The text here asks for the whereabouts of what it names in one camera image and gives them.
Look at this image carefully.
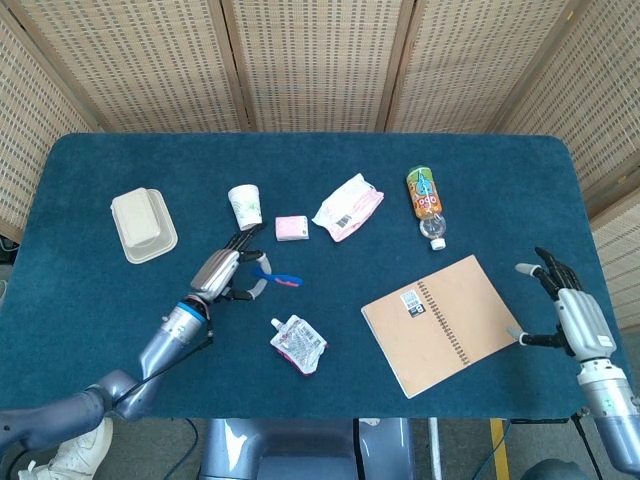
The pink white wet wipes pack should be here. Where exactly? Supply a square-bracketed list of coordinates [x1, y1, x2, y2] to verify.
[311, 172, 386, 244]

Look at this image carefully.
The white pole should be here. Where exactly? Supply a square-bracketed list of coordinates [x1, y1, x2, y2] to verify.
[427, 418, 444, 480]

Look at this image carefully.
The brown spiral notebook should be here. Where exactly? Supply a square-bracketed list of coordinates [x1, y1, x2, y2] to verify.
[360, 254, 528, 400]

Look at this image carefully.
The beige takeaway food box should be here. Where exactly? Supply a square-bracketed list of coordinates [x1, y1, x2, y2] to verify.
[110, 186, 180, 265]

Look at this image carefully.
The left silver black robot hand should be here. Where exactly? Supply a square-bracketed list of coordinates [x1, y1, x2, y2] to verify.
[189, 223, 274, 304]

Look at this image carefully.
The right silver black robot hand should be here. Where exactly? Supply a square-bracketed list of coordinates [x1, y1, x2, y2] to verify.
[505, 246, 619, 362]

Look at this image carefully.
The blue floor cable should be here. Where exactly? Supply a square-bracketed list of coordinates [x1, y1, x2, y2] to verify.
[184, 417, 202, 466]

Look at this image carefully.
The small pink tissue pack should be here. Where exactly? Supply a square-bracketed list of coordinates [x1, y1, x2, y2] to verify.
[274, 214, 310, 243]

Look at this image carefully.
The white sneaker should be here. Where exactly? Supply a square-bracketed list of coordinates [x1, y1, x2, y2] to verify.
[18, 417, 115, 480]

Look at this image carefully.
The blue toothbrush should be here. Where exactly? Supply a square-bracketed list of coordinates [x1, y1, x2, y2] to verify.
[251, 266, 304, 289]

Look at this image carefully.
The white paper cup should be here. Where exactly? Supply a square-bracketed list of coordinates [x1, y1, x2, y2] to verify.
[227, 184, 264, 233]

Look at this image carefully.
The crumpled white spout pouch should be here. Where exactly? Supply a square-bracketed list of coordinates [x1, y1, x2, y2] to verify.
[269, 314, 329, 377]

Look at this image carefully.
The bamboo folding screen panel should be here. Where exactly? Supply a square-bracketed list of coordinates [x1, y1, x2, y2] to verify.
[384, 0, 586, 134]
[9, 0, 251, 134]
[0, 9, 104, 241]
[222, 0, 416, 134]
[499, 0, 640, 331]

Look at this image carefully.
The blue felt table cover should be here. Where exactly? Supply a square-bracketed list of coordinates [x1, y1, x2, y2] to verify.
[0, 132, 626, 421]

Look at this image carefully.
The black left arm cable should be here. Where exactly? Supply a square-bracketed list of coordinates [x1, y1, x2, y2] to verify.
[117, 324, 216, 404]

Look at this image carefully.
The yellow floor tape strip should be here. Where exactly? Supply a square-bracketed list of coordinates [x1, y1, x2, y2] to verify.
[489, 418, 511, 480]

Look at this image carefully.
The grey blue robot torso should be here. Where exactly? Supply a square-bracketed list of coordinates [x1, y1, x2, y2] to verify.
[198, 417, 416, 480]

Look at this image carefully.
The orange label drink bottle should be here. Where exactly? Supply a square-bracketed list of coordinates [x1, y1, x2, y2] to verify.
[405, 166, 448, 251]

